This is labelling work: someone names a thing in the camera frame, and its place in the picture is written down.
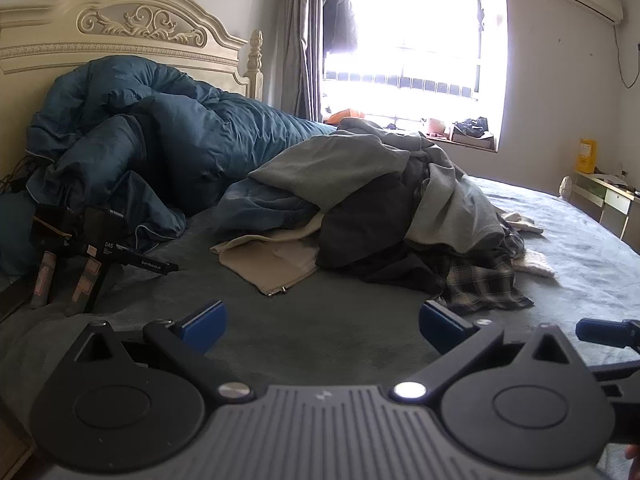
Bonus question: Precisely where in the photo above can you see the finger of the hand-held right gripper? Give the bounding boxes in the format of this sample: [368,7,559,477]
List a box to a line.
[575,317,640,352]
[587,360,640,413]

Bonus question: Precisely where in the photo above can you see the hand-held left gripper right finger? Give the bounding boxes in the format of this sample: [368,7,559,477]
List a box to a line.
[392,300,583,403]

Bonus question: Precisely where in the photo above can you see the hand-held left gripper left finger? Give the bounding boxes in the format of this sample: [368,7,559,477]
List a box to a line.
[75,301,253,405]

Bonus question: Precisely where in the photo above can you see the grey hoodie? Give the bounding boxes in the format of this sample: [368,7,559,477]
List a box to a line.
[247,116,507,256]

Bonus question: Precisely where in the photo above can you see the hanging dark clothes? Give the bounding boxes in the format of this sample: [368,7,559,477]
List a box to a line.
[322,0,358,56]

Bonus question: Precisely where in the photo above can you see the plaid shirt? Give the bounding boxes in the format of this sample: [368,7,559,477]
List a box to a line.
[435,220,535,316]

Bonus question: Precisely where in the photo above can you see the beige jacket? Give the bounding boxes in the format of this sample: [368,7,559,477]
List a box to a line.
[210,210,322,297]

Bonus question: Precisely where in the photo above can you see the cream knit sweater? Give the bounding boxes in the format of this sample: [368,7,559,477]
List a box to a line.
[510,247,557,278]

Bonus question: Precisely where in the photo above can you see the black jacket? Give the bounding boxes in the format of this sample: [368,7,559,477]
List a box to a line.
[315,160,451,296]

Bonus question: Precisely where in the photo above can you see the light tan cloth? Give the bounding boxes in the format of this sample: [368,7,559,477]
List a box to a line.
[501,211,545,236]

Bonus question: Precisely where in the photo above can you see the white desk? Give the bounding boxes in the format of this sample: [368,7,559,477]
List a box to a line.
[570,170,640,251]

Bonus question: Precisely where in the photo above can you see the yellow box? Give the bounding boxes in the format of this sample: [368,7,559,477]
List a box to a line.
[577,137,598,175]

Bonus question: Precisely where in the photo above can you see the flat cardboard box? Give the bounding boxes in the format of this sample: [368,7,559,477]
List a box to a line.
[450,130,497,151]

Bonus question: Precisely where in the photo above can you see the black bag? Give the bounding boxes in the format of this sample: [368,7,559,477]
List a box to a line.
[452,117,491,138]

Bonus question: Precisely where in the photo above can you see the window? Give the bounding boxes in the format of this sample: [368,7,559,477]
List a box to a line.
[320,0,508,153]

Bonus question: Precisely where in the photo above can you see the grey curtain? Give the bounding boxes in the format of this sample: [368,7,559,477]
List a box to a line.
[280,0,326,121]

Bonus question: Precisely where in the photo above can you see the cream carved headboard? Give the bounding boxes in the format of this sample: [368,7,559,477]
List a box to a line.
[0,0,264,181]

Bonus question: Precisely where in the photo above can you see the black cables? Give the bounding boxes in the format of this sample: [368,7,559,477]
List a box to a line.
[0,155,38,196]

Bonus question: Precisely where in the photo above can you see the air conditioner cable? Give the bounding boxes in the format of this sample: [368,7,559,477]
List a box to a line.
[614,22,640,88]

